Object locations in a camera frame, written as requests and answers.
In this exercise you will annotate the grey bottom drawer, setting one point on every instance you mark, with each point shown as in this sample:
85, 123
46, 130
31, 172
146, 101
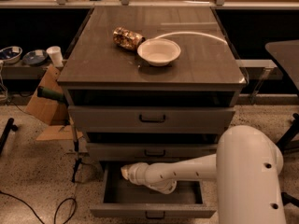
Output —
120, 198

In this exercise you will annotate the grey drawer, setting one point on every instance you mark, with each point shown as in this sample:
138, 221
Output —
100, 119
148, 152
120, 198

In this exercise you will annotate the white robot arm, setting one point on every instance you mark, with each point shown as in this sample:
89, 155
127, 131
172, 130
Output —
246, 166

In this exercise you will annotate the grey top drawer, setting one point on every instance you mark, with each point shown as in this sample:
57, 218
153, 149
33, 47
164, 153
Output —
100, 119

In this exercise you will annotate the grey middle drawer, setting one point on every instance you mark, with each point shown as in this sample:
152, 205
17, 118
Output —
148, 152

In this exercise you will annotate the glass jar with snacks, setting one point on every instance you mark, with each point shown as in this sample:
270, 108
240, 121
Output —
127, 39

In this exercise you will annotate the white paper cup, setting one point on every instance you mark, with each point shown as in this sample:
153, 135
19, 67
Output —
56, 56

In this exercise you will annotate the blue bowl on shelf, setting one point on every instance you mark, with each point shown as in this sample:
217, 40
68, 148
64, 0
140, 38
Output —
35, 57

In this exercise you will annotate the black stand leg left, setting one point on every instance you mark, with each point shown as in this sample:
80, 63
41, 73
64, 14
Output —
10, 127

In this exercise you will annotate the blue white bowl far left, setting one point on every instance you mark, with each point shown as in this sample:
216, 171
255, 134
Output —
10, 55

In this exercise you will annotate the dark side table top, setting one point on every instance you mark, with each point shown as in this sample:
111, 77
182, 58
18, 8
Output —
286, 55

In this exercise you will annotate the black caster foot right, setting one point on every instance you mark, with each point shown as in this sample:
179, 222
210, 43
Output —
286, 199

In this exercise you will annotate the green handled tool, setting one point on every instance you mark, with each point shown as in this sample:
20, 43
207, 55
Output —
50, 94

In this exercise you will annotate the black table leg frame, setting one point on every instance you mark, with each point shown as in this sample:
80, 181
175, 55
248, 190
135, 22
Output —
286, 143

